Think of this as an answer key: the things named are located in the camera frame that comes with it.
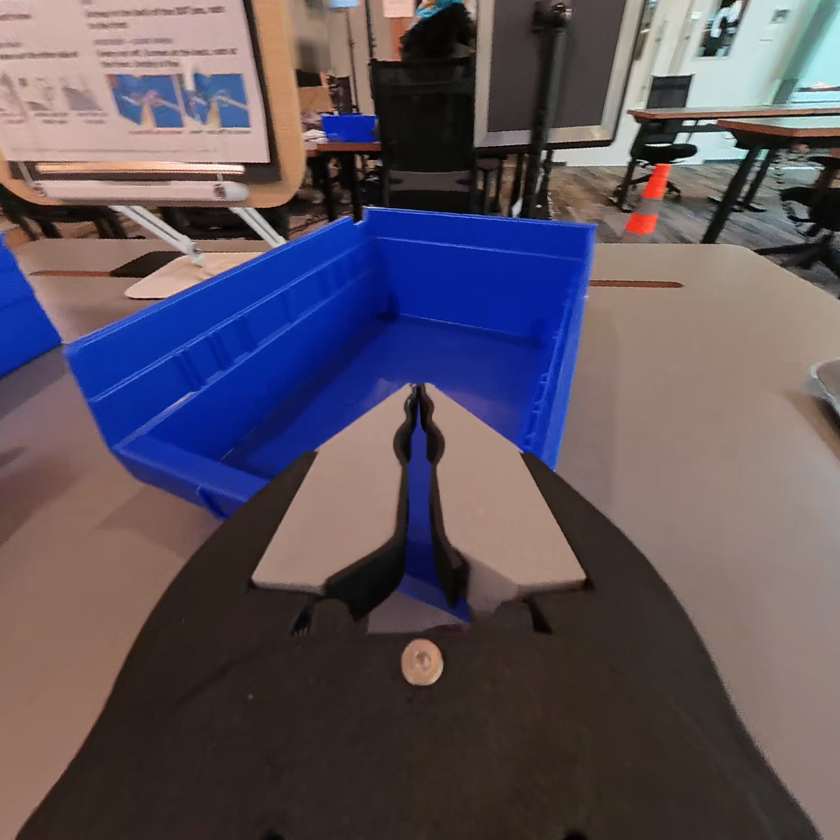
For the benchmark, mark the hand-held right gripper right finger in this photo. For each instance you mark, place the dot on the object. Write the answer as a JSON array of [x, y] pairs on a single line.
[[512, 518]]

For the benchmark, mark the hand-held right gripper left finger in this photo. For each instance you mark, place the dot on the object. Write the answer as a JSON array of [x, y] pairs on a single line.
[[328, 518]]

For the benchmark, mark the blue divided plastic bin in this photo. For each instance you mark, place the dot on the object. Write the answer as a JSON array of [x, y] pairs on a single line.
[[262, 367]]

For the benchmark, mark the brown-edged grey desk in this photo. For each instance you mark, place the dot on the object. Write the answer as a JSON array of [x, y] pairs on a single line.
[[656, 262]]

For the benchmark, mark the black rectangular pad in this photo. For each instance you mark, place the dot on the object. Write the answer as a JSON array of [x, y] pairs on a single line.
[[141, 264]]

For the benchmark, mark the orange traffic cone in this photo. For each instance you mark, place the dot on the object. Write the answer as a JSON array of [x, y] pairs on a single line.
[[649, 203]]

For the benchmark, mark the grey metal object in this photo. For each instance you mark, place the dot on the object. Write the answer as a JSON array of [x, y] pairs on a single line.
[[828, 380]]

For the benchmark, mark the blue plastic tray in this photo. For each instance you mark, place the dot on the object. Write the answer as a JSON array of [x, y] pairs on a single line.
[[349, 128]]

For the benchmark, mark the black high chair back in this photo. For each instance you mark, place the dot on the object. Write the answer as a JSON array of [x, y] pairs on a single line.
[[423, 131]]

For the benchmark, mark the black office chair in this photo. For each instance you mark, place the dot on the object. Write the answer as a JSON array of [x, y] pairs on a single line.
[[814, 203], [663, 131]]

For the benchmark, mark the black stanchion pole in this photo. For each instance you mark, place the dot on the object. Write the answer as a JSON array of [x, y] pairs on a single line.
[[548, 98]]

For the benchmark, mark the silver-framed dark panel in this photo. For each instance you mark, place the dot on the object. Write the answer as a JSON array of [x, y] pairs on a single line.
[[558, 65]]

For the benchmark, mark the long wooden top table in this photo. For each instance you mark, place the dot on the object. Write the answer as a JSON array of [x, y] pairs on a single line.
[[722, 113]]

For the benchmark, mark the printed instruction sheet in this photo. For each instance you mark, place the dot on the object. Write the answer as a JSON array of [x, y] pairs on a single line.
[[131, 79]]

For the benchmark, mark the framed wall picture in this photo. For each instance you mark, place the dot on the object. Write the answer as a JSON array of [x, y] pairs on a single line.
[[722, 26]]

